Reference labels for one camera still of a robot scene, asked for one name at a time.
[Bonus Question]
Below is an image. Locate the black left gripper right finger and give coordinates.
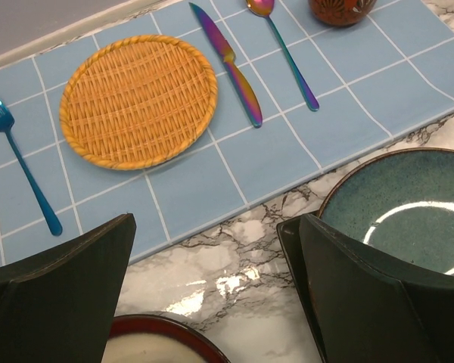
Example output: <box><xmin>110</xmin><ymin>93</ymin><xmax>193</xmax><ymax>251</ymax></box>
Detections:
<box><xmin>299</xmin><ymin>215</ymin><xmax>454</xmax><ymax>362</ymax></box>

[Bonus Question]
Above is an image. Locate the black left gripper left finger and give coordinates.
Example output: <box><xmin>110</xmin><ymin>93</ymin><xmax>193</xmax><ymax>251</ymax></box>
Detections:
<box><xmin>0</xmin><ymin>213</ymin><xmax>136</xmax><ymax>362</ymax></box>

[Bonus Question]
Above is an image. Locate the red rimmed round plate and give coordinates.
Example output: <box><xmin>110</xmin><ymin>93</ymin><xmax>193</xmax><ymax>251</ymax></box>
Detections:
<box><xmin>108</xmin><ymin>314</ymin><xmax>229</xmax><ymax>362</ymax></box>

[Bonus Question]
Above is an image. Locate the black teal square plate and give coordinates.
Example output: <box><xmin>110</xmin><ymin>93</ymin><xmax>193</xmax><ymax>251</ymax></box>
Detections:
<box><xmin>276</xmin><ymin>216</ymin><xmax>328</xmax><ymax>363</ymax></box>

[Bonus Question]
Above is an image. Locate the dark teal round plate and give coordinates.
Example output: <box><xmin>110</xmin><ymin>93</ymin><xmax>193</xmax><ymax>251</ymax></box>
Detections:
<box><xmin>317</xmin><ymin>148</ymin><xmax>454</xmax><ymax>277</ymax></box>

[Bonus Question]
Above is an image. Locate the white red rimmed plate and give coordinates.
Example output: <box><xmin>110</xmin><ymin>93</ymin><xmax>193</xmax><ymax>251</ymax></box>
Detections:
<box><xmin>101</xmin><ymin>333</ymin><xmax>210</xmax><ymax>363</ymax></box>

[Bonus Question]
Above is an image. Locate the blue fork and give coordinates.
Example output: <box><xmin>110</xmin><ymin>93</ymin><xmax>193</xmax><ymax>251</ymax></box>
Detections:
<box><xmin>0</xmin><ymin>100</ymin><xmax>63</xmax><ymax>237</ymax></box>

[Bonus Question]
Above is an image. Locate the iridescent spoon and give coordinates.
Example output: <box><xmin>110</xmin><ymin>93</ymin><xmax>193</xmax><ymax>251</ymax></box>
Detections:
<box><xmin>246</xmin><ymin>0</ymin><xmax>319</xmax><ymax>112</ymax></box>

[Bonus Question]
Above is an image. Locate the woven wicker round trivet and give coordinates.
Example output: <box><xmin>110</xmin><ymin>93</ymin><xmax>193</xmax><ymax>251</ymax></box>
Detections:
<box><xmin>59</xmin><ymin>35</ymin><xmax>218</xmax><ymax>170</ymax></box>

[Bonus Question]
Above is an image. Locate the blue grid placemat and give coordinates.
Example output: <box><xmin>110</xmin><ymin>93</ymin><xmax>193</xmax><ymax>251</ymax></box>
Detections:
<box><xmin>0</xmin><ymin>1</ymin><xmax>454</xmax><ymax>266</ymax></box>

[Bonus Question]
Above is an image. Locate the iridescent knife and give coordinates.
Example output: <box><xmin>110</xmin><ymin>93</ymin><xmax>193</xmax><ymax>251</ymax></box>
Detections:
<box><xmin>188</xmin><ymin>2</ymin><xmax>263</xmax><ymax>128</ymax></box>

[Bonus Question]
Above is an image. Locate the orange black mug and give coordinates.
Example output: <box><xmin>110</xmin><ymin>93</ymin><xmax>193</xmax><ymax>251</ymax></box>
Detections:
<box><xmin>308</xmin><ymin>0</ymin><xmax>377</xmax><ymax>26</ymax></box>

